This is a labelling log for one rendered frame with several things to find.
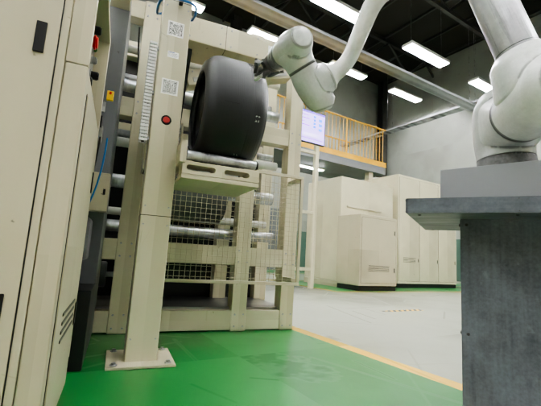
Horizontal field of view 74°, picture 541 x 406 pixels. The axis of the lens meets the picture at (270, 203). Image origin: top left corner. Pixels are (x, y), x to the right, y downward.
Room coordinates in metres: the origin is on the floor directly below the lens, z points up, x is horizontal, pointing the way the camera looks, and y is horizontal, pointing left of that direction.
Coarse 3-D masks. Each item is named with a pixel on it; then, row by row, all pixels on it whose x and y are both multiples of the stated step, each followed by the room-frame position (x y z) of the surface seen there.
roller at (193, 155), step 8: (192, 152) 1.56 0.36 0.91; (200, 152) 1.58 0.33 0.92; (192, 160) 1.59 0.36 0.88; (200, 160) 1.59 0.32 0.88; (208, 160) 1.59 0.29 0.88; (216, 160) 1.60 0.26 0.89; (224, 160) 1.62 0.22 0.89; (232, 160) 1.63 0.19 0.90; (240, 160) 1.65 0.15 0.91; (248, 160) 1.67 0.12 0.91; (248, 168) 1.68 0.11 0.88; (256, 168) 1.69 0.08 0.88
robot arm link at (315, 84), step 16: (368, 0) 1.09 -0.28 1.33; (384, 0) 1.09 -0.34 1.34; (368, 16) 1.10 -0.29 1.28; (352, 32) 1.13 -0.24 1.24; (368, 32) 1.12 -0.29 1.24; (352, 48) 1.13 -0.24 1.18; (320, 64) 1.14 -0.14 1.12; (336, 64) 1.15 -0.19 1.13; (352, 64) 1.15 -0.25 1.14; (304, 80) 1.13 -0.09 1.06; (320, 80) 1.13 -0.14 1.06; (336, 80) 1.15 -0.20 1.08; (304, 96) 1.17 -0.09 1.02; (320, 96) 1.15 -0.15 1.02; (320, 112) 1.20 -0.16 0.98
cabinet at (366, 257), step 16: (352, 224) 6.08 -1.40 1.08; (368, 224) 6.00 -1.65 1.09; (384, 224) 6.20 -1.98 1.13; (352, 240) 6.07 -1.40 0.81; (368, 240) 6.00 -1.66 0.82; (384, 240) 6.20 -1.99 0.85; (352, 256) 6.06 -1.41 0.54; (368, 256) 6.01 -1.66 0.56; (384, 256) 6.21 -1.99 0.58; (352, 272) 6.05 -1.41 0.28; (368, 272) 6.01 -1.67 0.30; (384, 272) 6.21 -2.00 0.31; (352, 288) 6.06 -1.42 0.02; (368, 288) 6.04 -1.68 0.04; (384, 288) 6.24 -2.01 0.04
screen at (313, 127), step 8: (304, 112) 5.61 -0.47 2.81; (312, 112) 5.69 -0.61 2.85; (304, 120) 5.61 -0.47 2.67; (312, 120) 5.69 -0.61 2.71; (320, 120) 5.78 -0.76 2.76; (304, 128) 5.61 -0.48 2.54; (312, 128) 5.70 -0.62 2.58; (320, 128) 5.78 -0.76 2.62; (304, 136) 5.62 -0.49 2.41; (312, 136) 5.70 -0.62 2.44; (320, 136) 5.79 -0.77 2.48; (320, 144) 5.79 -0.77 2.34
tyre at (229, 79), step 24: (216, 72) 1.51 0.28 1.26; (240, 72) 1.54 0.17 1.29; (216, 96) 1.49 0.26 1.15; (240, 96) 1.51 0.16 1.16; (264, 96) 1.57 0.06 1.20; (192, 120) 1.90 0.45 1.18; (216, 120) 1.51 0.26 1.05; (240, 120) 1.54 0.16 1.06; (264, 120) 1.60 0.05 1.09; (192, 144) 1.86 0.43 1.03; (216, 144) 1.58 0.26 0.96; (240, 144) 1.60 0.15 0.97
